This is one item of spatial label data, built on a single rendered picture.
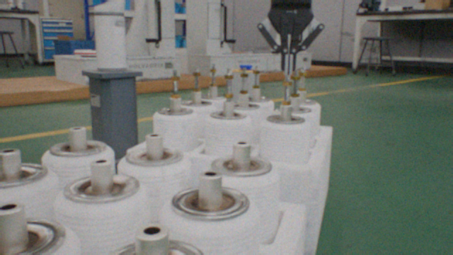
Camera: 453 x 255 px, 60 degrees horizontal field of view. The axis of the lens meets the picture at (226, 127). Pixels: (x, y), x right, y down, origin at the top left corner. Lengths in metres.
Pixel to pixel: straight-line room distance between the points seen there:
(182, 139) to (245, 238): 0.48
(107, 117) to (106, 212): 0.91
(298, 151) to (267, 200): 0.30
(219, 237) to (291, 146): 0.43
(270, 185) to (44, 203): 0.25
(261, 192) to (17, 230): 0.25
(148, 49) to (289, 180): 2.68
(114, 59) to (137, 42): 1.97
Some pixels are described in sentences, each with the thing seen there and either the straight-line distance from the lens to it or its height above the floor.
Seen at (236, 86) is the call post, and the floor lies 0.27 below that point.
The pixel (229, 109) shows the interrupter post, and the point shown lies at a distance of 0.79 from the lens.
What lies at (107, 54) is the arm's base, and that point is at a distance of 1.29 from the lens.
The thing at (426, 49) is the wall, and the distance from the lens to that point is 5.90.
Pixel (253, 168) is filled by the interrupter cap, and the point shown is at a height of 0.25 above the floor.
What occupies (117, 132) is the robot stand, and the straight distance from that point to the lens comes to 1.30.
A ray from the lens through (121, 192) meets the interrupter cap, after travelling 0.41.
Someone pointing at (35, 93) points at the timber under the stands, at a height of 0.06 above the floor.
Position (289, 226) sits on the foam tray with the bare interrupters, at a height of 0.18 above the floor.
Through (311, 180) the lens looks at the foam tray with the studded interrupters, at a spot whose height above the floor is 0.16.
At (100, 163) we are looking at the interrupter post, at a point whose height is 0.28.
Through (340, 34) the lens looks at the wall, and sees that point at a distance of 6.47.
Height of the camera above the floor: 0.40
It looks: 13 degrees down
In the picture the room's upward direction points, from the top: 1 degrees clockwise
